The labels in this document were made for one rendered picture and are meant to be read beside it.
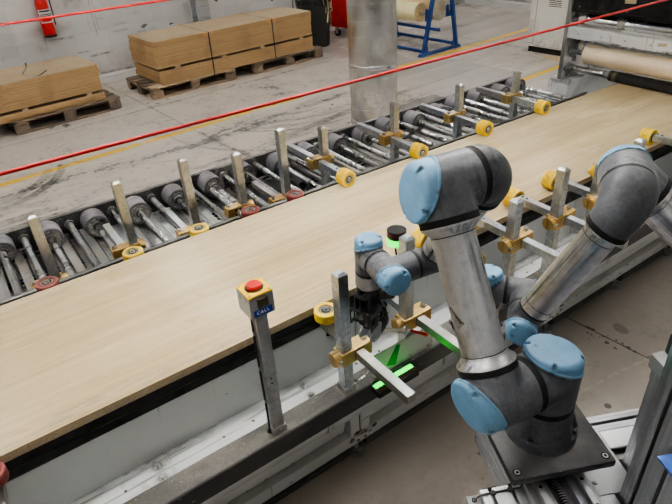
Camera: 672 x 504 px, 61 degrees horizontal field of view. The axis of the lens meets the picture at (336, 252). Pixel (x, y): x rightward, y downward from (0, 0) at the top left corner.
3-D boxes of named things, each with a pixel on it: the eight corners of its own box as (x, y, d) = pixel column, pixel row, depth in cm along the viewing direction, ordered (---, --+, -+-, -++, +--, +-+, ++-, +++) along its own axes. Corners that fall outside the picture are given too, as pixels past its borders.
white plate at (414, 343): (432, 345, 196) (433, 323, 191) (373, 379, 184) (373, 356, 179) (431, 344, 196) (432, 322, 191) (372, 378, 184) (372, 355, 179)
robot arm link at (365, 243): (363, 248, 141) (347, 233, 147) (364, 284, 147) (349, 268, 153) (390, 240, 143) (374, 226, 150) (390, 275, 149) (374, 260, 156)
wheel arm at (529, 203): (627, 246, 200) (630, 237, 198) (622, 250, 198) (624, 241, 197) (514, 198, 235) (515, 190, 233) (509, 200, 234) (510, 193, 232)
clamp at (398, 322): (431, 319, 189) (431, 307, 187) (400, 336, 183) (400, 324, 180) (419, 311, 193) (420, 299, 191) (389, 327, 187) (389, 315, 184)
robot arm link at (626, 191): (680, 207, 107) (532, 357, 138) (672, 182, 116) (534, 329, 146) (625, 178, 108) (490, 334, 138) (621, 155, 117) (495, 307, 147)
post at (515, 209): (509, 309, 219) (524, 198, 193) (503, 312, 218) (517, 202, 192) (502, 305, 222) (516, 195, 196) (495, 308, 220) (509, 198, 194)
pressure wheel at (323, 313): (341, 327, 192) (339, 300, 186) (338, 343, 185) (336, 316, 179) (317, 327, 193) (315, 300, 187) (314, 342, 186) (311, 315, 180)
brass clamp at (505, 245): (533, 243, 207) (535, 231, 204) (508, 256, 201) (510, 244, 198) (519, 237, 211) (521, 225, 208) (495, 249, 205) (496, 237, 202)
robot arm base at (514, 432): (590, 449, 117) (600, 416, 112) (522, 462, 116) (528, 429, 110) (555, 396, 130) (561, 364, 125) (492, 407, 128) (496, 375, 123)
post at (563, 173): (551, 276, 229) (571, 167, 203) (546, 279, 227) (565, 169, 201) (544, 272, 231) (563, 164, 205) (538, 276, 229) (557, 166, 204)
